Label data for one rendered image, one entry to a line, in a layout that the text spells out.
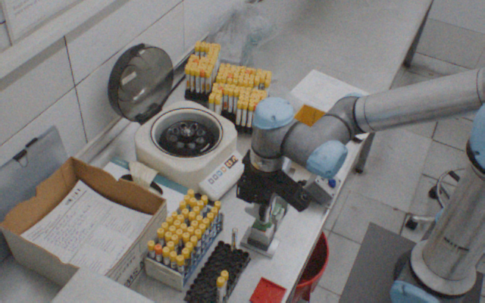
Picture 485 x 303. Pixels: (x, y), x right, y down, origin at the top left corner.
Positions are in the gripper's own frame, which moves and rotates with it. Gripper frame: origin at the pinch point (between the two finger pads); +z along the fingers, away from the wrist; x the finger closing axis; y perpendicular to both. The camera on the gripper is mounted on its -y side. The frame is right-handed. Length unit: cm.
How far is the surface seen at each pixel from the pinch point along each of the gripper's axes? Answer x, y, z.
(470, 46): -239, -48, 72
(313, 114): -45.5, 3.4, 2.5
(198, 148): -13.2, 25.6, -0.7
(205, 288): 18.5, 6.7, 8.0
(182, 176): -3.6, 25.3, 1.0
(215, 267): 12.3, 7.3, 8.0
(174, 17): -51, 55, -13
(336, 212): -92, -9, 97
